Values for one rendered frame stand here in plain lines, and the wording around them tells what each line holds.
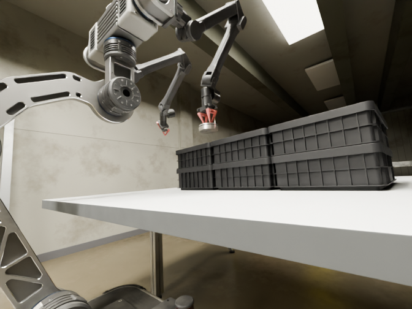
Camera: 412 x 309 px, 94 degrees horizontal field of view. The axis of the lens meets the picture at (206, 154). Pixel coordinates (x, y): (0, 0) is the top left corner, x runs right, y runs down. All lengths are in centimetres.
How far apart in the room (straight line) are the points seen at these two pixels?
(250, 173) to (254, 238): 53
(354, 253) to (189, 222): 21
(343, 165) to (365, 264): 44
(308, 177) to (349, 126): 18
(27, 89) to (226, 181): 80
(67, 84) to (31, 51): 221
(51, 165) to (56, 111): 65
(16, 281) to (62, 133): 213
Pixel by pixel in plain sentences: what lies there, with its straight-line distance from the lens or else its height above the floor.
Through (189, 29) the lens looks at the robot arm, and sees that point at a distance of 99.
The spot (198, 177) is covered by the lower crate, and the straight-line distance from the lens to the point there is 99.
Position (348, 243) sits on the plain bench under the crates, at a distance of 23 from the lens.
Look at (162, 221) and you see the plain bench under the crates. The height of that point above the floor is 68.
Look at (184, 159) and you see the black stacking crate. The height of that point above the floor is 87.
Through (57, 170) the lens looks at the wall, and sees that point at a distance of 280.
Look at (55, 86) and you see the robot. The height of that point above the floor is 113.
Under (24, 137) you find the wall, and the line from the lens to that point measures 280.
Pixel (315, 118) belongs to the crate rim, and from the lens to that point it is 68.
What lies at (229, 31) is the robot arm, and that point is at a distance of 127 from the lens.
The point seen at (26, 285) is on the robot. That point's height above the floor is 45.
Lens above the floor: 75
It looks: 7 degrees up
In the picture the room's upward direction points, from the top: 3 degrees counter-clockwise
